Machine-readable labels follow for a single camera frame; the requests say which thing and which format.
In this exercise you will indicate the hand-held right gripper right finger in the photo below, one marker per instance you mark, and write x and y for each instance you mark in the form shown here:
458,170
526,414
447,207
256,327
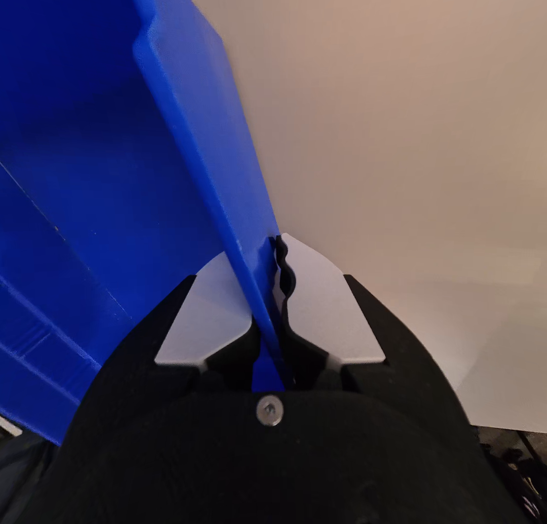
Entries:
329,314

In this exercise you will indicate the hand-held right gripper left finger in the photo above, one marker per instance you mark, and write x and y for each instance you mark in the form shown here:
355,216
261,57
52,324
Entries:
205,314

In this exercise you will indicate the blue plastic box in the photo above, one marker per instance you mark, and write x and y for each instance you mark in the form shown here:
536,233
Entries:
107,148

